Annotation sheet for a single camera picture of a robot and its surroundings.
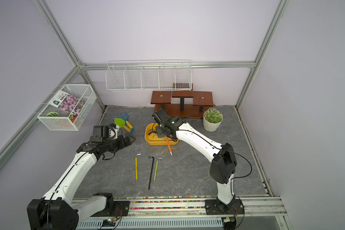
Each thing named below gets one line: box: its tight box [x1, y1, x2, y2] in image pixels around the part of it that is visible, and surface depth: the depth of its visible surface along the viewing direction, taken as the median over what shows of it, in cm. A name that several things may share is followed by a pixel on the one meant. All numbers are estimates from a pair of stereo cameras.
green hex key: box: [153, 157, 163, 184], surface depth 88 cm
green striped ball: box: [46, 111, 60, 117], surface depth 72 cm
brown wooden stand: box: [150, 83, 216, 119], surface depth 108 cm
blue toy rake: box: [115, 111, 135, 131], surface depth 118 cm
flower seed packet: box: [47, 90, 86, 116], surface depth 76 cm
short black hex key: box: [147, 156, 155, 190], surface depth 88 cm
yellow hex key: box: [135, 153, 142, 183], surface depth 89 cm
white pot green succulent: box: [203, 107, 224, 133], surface depth 98 cm
